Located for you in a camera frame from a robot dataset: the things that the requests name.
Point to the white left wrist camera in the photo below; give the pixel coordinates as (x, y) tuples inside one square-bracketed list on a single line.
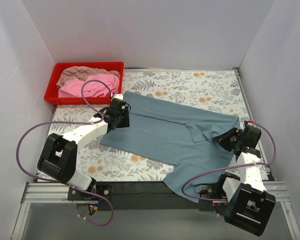
[(117, 96)]

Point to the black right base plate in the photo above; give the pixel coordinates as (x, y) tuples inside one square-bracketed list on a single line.
[(216, 202)]

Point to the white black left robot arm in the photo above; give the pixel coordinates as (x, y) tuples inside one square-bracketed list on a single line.
[(58, 159)]

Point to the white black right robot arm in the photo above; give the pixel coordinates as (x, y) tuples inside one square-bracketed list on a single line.
[(248, 204)]

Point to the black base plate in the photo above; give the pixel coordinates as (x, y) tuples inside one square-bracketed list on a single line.
[(104, 190), (216, 202)]

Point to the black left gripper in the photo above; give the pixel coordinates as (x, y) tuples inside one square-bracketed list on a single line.
[(125, 118)]

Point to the aluminium front frame rail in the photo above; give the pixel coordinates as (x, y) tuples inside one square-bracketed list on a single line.
[(44, 192)]

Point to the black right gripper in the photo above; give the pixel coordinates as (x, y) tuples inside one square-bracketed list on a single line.
[(230, 139)]

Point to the blue-grey t shirt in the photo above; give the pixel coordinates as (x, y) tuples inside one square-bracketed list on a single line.
[(177, 135)]

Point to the red plastic bin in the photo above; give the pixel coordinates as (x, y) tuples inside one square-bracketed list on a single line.
[(52, 92)]

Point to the beige t shirt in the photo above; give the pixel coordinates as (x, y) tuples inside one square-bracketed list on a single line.
[(82, 73)]

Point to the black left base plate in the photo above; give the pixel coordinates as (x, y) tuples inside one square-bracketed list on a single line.
[(104, 190)]

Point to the pink t shirt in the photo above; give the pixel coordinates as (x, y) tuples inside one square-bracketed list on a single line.
[(72, 88)]

